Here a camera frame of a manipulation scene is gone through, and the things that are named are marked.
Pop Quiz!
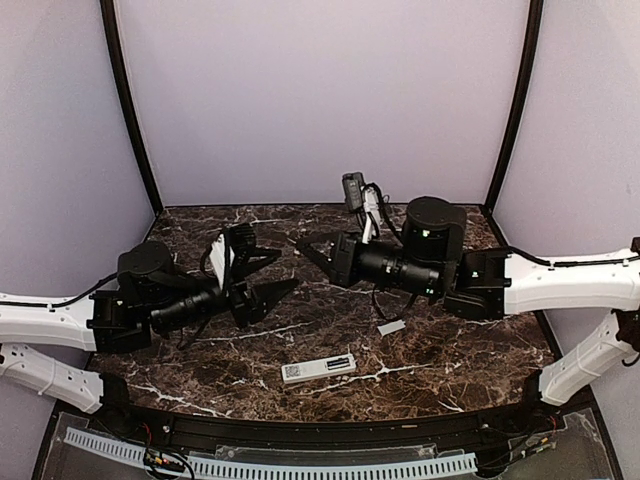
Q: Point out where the grey battery cover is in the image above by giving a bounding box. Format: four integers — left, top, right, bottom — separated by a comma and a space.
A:
377, 320, 406, 337

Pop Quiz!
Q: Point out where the white remote control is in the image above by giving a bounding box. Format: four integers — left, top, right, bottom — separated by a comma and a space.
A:
281, 353, 356, 384

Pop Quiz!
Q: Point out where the blue battery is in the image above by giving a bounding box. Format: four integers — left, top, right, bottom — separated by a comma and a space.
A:
326, 357, 351, 371

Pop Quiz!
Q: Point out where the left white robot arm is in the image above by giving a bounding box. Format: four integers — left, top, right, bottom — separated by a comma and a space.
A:
1, 241, 298, 436

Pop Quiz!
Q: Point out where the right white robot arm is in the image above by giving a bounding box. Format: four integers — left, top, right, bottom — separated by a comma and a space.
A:
296, 196, 639, 434

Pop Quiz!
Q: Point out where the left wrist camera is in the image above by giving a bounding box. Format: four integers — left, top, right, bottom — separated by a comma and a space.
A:
199, 223, 256, 296

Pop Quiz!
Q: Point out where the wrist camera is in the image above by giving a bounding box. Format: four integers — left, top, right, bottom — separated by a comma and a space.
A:
340, 172, 394, 246
199, 223, 256, 296

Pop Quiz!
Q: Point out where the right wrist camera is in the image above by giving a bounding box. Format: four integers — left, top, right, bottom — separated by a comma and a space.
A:
340, 172, 394, 246

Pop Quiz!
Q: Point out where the white cable duct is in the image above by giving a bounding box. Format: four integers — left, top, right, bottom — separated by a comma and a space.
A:
64, 427, 477, 480

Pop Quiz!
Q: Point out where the black front rail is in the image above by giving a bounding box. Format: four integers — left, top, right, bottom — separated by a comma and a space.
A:
93, 405, 559, 451

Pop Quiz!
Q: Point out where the left black frame post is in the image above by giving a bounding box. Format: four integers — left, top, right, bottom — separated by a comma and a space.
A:
99, 0, 164, 216

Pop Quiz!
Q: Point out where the black frame post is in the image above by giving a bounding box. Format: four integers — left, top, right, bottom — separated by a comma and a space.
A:
484, 0, 544, 214
99, 0, 164, 216

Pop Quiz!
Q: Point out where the right black frame post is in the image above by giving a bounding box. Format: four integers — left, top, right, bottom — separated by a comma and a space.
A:
484, 0, 544, 214

